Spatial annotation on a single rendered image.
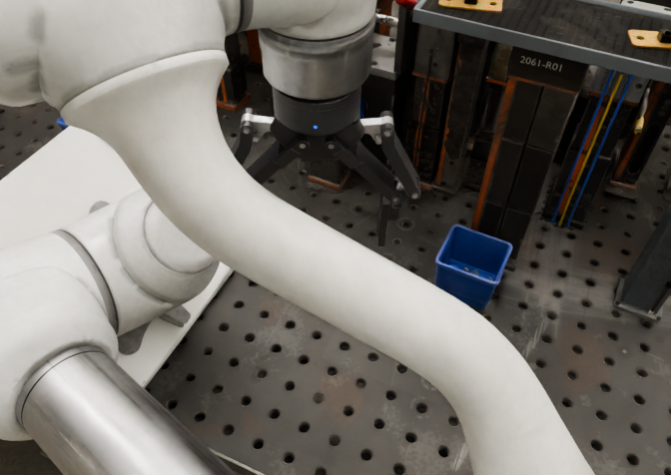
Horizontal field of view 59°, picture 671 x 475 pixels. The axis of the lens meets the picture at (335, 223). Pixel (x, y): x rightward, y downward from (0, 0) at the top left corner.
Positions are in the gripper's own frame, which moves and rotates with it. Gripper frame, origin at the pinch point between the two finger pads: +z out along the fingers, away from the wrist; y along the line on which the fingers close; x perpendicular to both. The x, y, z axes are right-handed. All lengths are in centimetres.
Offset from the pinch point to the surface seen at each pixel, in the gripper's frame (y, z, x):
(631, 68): -36.6, -8.0, -19.3
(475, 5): -19.9, -8.0, -33.0
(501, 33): -22.3, -8.1, -26.2
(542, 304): -38, 37, -15
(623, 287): -52, 36, -18
